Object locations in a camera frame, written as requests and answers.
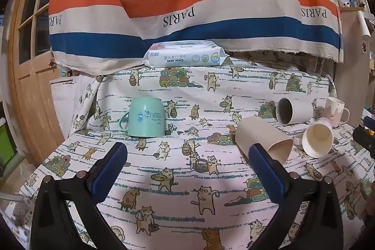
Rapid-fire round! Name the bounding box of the white cup with dark inside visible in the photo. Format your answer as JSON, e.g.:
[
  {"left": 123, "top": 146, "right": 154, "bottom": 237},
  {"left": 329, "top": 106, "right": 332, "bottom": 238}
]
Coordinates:
[{"left": 276, "top": 97, "right": 314, "bottom": 126}]

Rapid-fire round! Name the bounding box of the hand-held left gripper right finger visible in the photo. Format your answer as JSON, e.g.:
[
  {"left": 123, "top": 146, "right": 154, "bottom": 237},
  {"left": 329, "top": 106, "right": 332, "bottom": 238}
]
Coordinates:
[{"left": 248, "top": 143, "right": 344, "bottom": 250}]

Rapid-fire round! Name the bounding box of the striped cloth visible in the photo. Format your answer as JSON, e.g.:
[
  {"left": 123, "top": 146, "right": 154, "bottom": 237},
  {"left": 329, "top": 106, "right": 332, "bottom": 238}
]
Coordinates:
[{"left": 48, "top": 0, "right": 344, "bottom": 75}]

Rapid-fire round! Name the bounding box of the baby wipes pack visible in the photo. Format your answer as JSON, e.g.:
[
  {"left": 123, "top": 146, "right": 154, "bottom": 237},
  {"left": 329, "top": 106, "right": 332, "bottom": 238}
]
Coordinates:
[{"left": 142, "top": 40, "right": 230, "bottom": 68}]

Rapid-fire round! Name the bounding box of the white and pink mug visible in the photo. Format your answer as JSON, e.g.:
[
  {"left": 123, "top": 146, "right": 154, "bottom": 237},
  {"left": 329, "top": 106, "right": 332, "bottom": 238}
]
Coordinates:
[{"left": 322, "top": 97, "right": 350, "bottom": 128}]

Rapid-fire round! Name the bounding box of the beige cup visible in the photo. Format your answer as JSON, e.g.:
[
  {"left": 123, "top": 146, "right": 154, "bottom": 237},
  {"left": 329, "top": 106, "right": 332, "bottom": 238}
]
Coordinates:
[{"left": 236, "top": 116, "right": 294, "bottom": 164}]

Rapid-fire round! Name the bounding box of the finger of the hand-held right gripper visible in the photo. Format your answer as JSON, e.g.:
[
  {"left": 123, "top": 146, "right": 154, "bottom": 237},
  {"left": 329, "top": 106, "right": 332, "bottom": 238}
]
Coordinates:
[{"left": 352, "top": 115, "right": 375, "bottom": 160}]

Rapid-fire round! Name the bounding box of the mint green cup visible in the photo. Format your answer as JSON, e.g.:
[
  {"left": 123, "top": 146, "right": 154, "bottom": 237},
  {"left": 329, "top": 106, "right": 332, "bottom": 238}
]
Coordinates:
[{"left": 118, "top": 97, "right": 166, "bottom": 138}]

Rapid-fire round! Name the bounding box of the wooden door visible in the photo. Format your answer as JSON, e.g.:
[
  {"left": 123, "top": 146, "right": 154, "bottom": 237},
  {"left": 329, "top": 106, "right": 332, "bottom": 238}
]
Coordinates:
[{"left": 6, "top": 0, "right": 74, "bottom": 163}]

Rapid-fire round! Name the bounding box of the cream cup with handle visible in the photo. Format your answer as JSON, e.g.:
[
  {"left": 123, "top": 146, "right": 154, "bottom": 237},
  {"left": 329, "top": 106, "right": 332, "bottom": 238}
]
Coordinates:
[{"left": 293, "top": 117, "right": 334, "bottom": 158}]

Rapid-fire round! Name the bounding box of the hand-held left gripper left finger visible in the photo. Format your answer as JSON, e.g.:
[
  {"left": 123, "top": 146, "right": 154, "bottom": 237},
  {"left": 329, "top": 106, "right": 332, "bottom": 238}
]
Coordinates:
[{"left": 31, "top": 142, "right": 128, "bottom": 250}]

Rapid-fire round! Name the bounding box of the cat print tablecloth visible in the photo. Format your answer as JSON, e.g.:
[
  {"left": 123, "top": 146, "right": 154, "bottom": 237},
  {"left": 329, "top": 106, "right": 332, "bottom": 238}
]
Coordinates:
[{"left": 12, "top": 51, "right": 370, "bottom": 250}]

